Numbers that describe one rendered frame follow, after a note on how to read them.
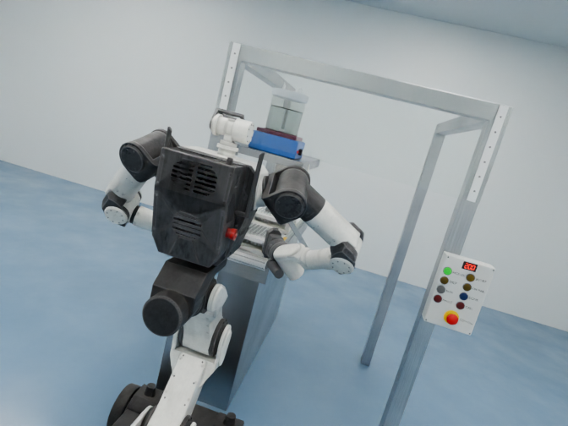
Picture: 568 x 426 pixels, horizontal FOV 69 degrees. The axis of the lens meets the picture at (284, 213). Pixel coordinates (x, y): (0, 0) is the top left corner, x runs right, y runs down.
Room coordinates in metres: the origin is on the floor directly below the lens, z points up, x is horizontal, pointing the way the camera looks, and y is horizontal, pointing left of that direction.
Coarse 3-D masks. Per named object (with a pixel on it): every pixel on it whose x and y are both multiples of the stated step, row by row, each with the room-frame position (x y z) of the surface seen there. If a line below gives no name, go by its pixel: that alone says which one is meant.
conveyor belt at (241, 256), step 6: (282, 234) 2.17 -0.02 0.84; (234, 252) 1.68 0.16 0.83; (240, 252) 1.68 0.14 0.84; (246, 252) 1.70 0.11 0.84; (228, 258) 1.67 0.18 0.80; (234, 258) 1.67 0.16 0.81; (240, 258) 1.66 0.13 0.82; (246, 258) 1.66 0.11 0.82; (252, 258) 1.66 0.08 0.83; (258, 258) 1.67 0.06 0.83; (264, 258) 1.68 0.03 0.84; (246, 264) 1.66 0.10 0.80; (252, 264) 1.65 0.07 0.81; (258, 264) 1.65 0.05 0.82; (264, 264) 1.65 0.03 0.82; (264, 270) 1.65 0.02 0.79
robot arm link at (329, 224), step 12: (324, 216) 1.14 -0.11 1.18; (336, 216) 1.16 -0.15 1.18; (312, 228) 1.17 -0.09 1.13; (324, 228) 1.15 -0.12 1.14; (336, 228) 1.15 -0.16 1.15; (348, 228) 1.18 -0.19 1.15; (336, 240) 1.16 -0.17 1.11; (348, 240) 1.17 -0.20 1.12; (336, 252) 1.17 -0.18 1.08; (348, 252) 1.16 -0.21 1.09; (336, 264) 1.19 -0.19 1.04; (348, 264) 1.17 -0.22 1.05
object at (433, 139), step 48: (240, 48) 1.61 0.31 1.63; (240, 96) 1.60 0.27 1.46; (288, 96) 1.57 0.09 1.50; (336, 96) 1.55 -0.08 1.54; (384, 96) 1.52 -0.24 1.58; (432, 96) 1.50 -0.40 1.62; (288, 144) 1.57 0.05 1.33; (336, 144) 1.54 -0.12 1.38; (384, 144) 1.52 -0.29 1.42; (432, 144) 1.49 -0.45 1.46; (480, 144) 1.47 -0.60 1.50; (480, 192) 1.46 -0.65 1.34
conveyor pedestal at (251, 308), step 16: (224, 272) 1.80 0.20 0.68; (240, 288) 1.78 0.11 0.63; (256, 288) 1.77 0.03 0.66; (272, 288) 2.28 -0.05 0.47; (224, 304) 1.79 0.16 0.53; (240, 304) 1.78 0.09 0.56; (256, 304) 1.85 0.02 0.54; (272, 304) 2.50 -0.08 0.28; (240, 320) 1.78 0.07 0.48; (256, 320) 1.99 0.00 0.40; (272, 320) 2.75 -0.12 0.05; (240, 336) 1.78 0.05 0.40; (256, 336) 2.15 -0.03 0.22; (240, 352) 1.77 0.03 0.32; (256, 352) 2.33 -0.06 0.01; (224, 368) 1.78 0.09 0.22; (240, 368) 1.87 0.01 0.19; (208, 384) 1.79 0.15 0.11; (224, 384) 1.78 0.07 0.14; (240, 384) 2.01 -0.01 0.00; (208, 400) 1.79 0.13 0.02; (224, 400) 1.78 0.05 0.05
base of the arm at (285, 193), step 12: (288, 168) 1.18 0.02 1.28; (300, 168) 1.18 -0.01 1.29; (276, 180) 1.18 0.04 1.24; (264, 192) 1.11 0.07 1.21; (276, 192) 1.07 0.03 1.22; (288, 192) 1.06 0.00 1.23; (300, 192) 1.07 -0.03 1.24; (276, 204) 1.07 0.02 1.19; (288, 204) 1.07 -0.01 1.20; (300, 204) 1.07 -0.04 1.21; (276, 216) 1.10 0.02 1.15; (288, 216) 1.09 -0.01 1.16; (300, 216) 1.09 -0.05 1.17
